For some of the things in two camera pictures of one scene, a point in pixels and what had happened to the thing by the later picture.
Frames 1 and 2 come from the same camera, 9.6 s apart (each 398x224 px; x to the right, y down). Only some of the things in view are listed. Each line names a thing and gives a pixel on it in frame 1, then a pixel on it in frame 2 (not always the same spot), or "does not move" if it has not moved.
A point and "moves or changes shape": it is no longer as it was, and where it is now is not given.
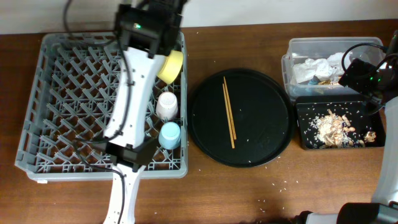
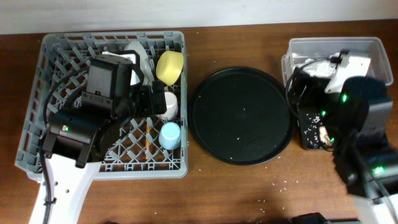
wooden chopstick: (228, 116) moves or changes shape
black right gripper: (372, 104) -> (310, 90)
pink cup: (166, 106) does not move
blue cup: (170, 135) does not move
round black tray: (240, 117) does not move
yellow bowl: (171, 66) does not move
